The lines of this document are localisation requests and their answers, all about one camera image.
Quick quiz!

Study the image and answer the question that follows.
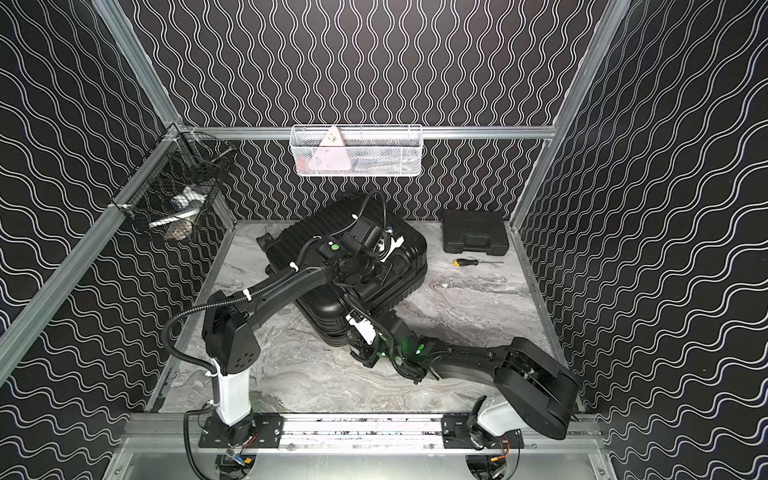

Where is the black hard-shell suitcase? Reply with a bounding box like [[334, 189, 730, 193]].
[[257, 192, 428, 347]]

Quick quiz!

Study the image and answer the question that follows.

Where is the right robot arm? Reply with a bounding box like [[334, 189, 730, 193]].
[[346, 309, 580, 440]]

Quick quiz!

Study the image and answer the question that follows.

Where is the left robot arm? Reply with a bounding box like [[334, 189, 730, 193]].
[[202, 215, 404, 427]]

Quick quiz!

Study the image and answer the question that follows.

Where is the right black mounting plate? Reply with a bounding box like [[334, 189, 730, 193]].
[[440, 413, 527, 451]]

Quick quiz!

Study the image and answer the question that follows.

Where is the black mounting plate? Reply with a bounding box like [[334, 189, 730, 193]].
[[198, 413, 285, 449], [440, 413, 527, 451]]

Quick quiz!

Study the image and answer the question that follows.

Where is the black plastic tool case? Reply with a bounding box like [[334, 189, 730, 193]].
[[441, 210, 510, 256]]

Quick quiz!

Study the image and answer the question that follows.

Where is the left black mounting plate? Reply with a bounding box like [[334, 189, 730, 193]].
[[198, 413, 285, 449]]

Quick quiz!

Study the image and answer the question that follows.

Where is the yellow black handled screwdriver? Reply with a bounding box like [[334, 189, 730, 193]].
[[453, 258, 504, 267]]

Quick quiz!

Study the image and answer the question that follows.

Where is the clear plastic wall bin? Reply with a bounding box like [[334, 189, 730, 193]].
[[289, 124, 424, 177]]

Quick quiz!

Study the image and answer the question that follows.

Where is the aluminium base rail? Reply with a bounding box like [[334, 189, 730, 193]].
[[120, 413, 603, 455]]

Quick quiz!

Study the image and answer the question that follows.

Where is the black wire mesh basket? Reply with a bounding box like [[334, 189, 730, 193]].
[[118, 131, 238, 242]]

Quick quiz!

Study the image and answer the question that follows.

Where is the black corrugated cable conduit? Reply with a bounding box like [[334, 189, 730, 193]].
[[160, 263, 301, 376]]

